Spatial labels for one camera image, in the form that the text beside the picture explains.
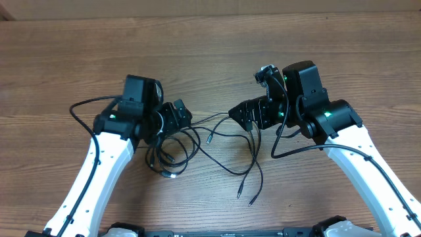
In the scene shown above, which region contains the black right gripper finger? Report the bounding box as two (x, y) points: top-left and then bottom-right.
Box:
(230, 114), (253, 131)
(228, 101), (247, 117)

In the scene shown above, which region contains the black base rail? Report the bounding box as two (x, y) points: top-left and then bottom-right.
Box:
(98, 223), (330, 237)

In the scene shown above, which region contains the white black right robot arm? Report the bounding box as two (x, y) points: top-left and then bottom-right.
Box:
(228, 61), (420, 236)

